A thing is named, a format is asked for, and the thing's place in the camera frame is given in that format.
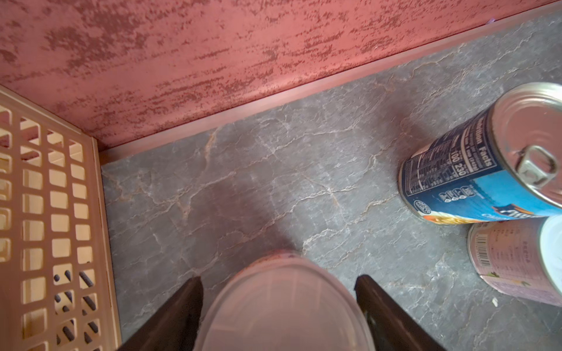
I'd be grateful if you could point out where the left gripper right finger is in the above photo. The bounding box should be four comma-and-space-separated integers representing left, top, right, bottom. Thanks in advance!
354, 274, 443, 350

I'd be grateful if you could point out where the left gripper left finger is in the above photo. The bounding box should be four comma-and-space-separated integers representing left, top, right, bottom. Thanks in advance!
119, 276, 203, 351

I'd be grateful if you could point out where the tall yellow can white lid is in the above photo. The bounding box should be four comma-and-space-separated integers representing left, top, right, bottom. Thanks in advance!
194, 252, 376, 350

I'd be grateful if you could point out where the blue Progresso noodle soup can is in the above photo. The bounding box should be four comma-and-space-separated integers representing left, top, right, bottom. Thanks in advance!
398, 82, 561, 225

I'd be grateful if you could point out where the peach plastic file organizer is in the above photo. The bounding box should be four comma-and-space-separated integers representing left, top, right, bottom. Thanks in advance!
1, 89, 121, 350

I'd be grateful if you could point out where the small pink can back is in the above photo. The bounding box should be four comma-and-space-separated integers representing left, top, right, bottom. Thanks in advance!
468, 216, 561, 307

